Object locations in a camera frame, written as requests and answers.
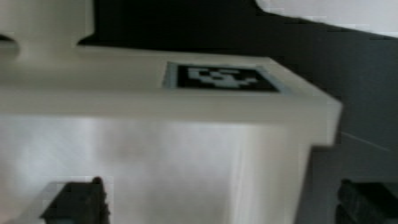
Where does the white U-shaped fence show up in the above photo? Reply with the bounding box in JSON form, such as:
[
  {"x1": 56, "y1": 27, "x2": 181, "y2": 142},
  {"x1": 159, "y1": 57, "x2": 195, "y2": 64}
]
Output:
[{"x1": 254, "y1": 0, "x2": 398, "y2": 38}]

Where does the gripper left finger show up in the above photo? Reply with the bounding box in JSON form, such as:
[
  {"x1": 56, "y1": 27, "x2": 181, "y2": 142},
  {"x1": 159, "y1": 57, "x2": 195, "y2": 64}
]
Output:
[{"x1": 39, "y1": 177, "x2": 110, "y2": 224}]

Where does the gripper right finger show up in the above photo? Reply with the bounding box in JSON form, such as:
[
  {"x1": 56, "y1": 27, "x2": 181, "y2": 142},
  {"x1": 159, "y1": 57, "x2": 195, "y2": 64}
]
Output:
[{"x1": 334, "y1": 179, "x2": 398, "y2": 224}]

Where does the white drawer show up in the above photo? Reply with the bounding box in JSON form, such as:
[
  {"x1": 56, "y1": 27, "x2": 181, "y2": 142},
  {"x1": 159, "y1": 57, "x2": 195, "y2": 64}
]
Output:
[{"x1": 0, "y1": 0, "x2": 341, "y2": 224}]

